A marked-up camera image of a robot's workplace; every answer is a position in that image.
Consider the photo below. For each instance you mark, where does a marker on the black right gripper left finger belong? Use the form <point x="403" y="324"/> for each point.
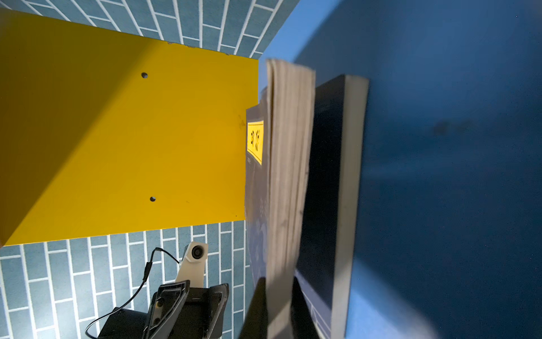
<point x="256" y="320"/>

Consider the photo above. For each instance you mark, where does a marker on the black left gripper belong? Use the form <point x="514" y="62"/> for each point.
<point x="179" y="311"/>

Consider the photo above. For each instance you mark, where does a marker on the navy book yellow label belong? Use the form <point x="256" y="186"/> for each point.
<point x="332" y="198"/>

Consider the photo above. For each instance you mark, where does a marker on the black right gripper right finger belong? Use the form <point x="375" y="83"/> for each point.
<point x="303" y="326"/>

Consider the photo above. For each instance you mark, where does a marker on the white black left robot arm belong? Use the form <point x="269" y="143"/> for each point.
<point x="125" y="324"/>

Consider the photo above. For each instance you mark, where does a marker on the yellow pink blue bookshelf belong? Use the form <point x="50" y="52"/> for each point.
<point x="113" y="144"/>

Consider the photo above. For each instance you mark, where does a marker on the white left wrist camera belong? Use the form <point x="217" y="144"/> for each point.
<point x="193" y="265"/>

